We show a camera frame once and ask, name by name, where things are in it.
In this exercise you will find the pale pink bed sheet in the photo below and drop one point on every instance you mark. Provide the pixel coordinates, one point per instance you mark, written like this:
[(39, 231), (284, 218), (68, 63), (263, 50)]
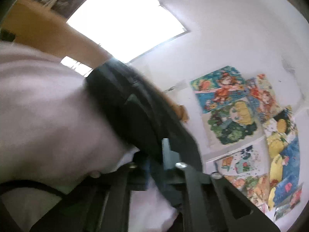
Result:
[(43, 113)]

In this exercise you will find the group of colourful wall posters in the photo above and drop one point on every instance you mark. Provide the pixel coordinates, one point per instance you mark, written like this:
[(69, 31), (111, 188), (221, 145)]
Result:
[(224, 89)]

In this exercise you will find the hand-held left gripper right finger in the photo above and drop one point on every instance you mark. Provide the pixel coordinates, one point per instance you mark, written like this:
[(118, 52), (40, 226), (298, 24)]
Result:
[(166, 154)]

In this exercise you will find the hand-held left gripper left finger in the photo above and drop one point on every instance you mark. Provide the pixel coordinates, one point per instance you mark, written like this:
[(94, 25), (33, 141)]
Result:
[(146, 176)]

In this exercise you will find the large bright window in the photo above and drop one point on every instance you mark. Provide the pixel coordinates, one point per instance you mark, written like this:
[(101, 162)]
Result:
[(125, 21)]

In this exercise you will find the small barred window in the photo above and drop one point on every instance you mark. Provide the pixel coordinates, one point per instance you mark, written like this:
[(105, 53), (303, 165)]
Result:
[(76, 65)]

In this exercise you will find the orange curtain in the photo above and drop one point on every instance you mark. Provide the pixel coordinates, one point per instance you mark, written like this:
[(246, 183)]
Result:
[(48, 31)]

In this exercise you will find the black garment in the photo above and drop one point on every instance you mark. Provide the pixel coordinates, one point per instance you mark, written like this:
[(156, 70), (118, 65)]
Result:
[(135, 106)]

